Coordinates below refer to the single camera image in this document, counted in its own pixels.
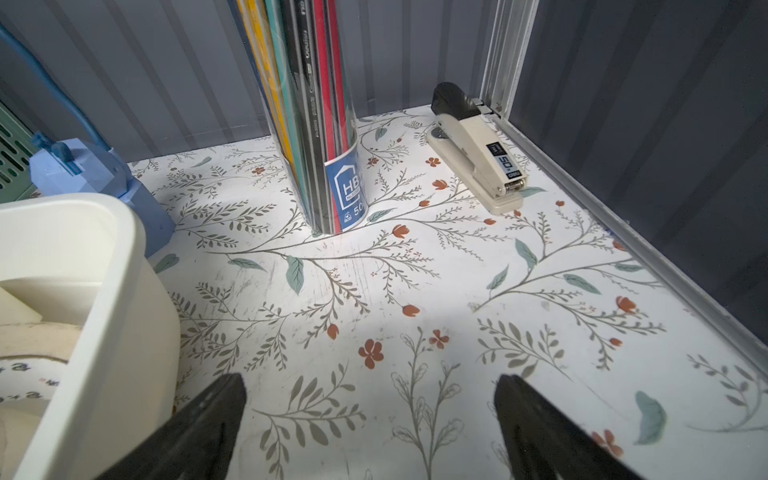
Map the green desktop file organizer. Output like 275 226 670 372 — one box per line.
0 104 36 203

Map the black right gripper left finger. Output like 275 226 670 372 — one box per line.
99 373 247 479

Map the masking tape roll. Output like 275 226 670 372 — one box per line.
1 322 82 363

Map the white plastic storage box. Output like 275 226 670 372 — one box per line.
1 193 180 479

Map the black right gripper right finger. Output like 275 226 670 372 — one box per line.
493 375 639 479

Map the clear tube of coloured pencils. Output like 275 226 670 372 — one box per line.
229 0 368 235

